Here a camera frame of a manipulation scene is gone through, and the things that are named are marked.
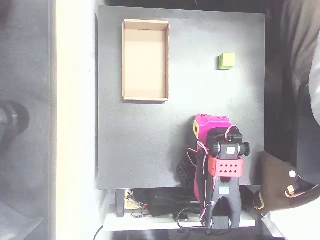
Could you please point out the grey fabric garment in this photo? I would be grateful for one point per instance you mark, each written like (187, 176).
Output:
(297, 37)

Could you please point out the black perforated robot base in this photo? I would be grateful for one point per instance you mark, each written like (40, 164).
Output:
(183, 172)

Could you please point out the brown plush toy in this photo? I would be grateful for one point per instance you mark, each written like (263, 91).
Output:
(275, 182)

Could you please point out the shallow cardboard box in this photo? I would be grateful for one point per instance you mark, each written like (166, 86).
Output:
(145, 60)

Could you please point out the white shelf board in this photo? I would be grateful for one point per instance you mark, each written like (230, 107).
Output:
(150, 223)

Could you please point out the small black adapter module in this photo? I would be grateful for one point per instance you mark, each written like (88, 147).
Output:
(183, 217)

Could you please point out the black fabric pouch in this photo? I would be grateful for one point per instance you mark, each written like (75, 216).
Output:
(165, 201)

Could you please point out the black red pink robot arm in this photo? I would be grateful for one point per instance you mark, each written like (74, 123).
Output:
(227, 190)

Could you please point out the pink gripper yellow cap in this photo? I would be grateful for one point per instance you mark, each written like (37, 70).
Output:
(193, 160)

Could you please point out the green cube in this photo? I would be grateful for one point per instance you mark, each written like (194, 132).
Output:
(227, 60)

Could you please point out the black table clamp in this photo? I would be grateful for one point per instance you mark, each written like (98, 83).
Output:
(120, 203)

